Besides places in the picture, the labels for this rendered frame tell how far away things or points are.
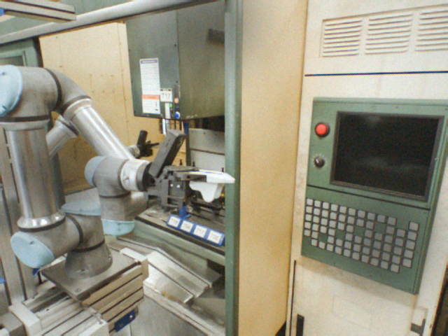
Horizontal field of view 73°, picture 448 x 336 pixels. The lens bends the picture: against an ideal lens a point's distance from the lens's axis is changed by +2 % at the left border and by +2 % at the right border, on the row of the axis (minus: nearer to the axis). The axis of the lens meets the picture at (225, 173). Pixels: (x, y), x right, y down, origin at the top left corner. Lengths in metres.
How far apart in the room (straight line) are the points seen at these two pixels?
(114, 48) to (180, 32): 1.42
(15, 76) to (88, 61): 2.10
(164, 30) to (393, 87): 1.19
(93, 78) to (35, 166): 2.10
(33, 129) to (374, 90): 1.07
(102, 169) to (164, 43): 1.20
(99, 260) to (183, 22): 1.26
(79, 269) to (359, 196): 1.02
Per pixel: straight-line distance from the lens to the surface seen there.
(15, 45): 2.20
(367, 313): 1.53
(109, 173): 0.73
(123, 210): 0.77
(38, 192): 0.94
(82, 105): 0.96
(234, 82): 0.92
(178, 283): 1.79
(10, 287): 1.24
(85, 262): 1.11
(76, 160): 2.93
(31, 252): 0.98
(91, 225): 1.06
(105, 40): 3.08
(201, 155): 2.56
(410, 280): 1.34
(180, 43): 1.77
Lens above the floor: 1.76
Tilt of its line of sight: 16 degrees down
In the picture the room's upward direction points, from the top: straight up
